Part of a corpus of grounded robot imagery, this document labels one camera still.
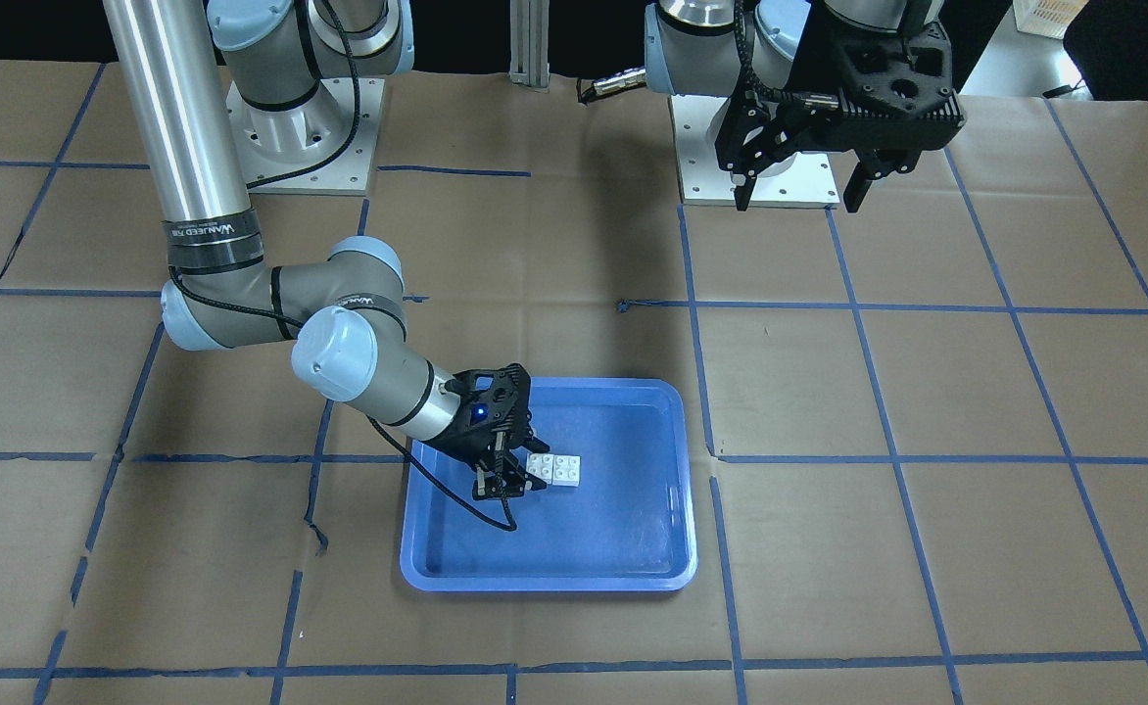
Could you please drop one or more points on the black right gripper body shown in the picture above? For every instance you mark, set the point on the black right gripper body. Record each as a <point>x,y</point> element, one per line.
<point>463,438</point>

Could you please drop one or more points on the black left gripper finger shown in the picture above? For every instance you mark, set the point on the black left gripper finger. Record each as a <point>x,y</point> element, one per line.
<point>875,164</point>
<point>745,169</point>

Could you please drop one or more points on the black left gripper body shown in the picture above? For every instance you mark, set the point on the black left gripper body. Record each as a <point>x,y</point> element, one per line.
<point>815,69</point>

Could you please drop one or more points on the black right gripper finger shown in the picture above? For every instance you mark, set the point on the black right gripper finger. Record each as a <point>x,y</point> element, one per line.
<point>512,482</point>
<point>521,434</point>

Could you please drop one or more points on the white block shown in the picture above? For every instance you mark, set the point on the white block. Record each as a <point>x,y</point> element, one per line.
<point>541,465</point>
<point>565,470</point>

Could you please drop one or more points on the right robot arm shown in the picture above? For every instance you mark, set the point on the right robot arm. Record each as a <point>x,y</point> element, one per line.
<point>344,313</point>

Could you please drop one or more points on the blue plastic tray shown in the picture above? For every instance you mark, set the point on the blue plastic tray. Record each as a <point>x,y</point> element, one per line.
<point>628,526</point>

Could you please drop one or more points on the brown paper table cover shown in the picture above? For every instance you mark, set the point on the brown paper table cover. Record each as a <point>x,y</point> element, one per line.
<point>893,456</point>

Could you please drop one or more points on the aluminium frame post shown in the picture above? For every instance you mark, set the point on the aluminium frame post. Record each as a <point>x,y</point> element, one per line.
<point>528,35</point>

